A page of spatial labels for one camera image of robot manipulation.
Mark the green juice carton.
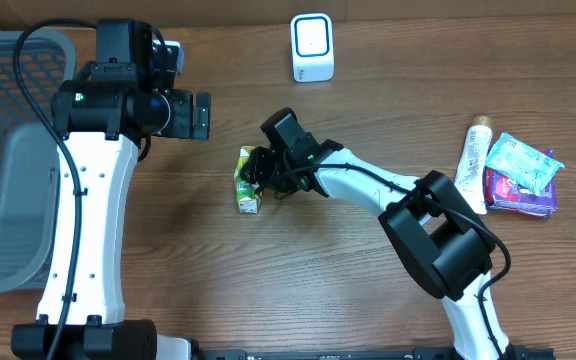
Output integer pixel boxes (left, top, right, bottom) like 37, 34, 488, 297
233, 146, 262, 214

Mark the white tube gold cap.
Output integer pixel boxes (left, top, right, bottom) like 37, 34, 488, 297
454, 115, 493, 215

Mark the purple snack package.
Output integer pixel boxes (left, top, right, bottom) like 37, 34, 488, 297
484, 167, 558, 218

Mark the teal snack packet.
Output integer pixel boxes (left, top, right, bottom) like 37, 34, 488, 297
485, 133, 565, 196

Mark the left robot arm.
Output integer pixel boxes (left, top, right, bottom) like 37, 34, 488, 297
11, 19, 211, 360

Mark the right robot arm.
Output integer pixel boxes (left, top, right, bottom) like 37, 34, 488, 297
240, 107, 512, 359

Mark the grey plastic basket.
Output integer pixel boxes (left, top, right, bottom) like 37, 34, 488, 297
0, 31, 59, 293

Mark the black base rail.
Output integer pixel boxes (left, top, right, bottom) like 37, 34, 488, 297
187, 347, 557, 360

